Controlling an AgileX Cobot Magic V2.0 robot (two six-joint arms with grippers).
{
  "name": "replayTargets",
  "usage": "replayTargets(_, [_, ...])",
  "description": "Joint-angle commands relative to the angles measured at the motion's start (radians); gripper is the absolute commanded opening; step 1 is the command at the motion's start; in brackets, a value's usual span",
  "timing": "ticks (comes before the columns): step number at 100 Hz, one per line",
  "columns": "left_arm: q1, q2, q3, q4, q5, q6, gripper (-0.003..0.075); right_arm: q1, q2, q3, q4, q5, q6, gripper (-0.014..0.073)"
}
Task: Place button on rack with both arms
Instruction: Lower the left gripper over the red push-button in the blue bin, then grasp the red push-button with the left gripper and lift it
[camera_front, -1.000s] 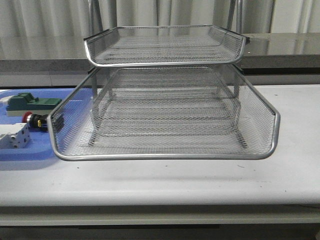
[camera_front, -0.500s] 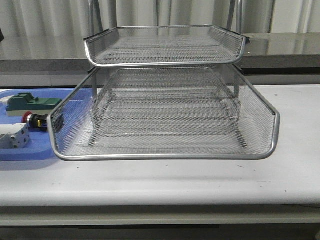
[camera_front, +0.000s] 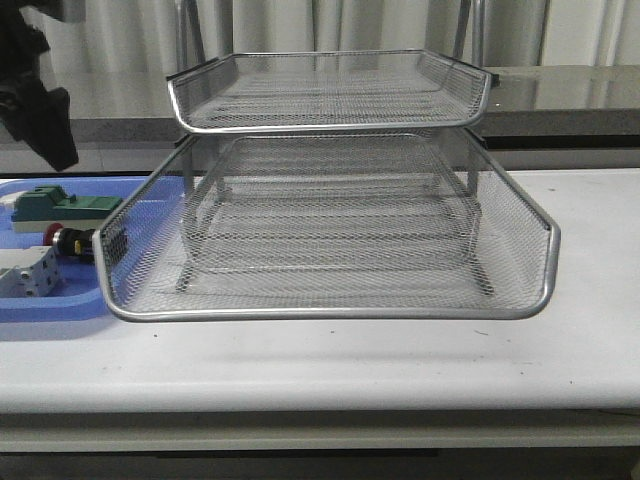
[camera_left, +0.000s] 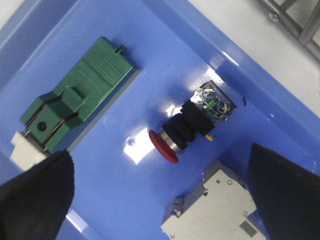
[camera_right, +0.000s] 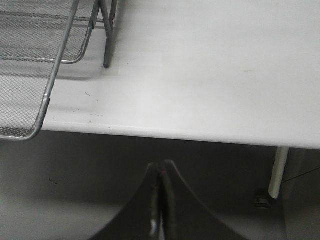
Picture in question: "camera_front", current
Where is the green and beige switch block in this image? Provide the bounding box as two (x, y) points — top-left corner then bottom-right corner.
(1, 185), (123, 233)

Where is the red emergency stop push button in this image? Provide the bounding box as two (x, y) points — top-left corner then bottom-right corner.
(43, 223), (128, 264)

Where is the blue plastic tray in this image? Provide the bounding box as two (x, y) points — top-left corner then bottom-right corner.
(1, 176), (184, 322)

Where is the silver mesh tray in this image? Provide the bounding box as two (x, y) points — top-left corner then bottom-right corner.
(167, 49), (494, 135)
(184, 215), (476, 273)
(93, 129), (560, 322)

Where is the silver metal rack frame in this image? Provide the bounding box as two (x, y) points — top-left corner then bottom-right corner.
(174, 0), (497, 298)

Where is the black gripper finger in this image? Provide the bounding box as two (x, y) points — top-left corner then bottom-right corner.
(1, 75), (79, 171)

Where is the white pleated curtain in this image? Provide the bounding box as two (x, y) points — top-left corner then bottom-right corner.
(24, 1), (639, 74)

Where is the grey stone counter ledge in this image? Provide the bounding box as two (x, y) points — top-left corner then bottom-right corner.
(43, 65), (639, 149)

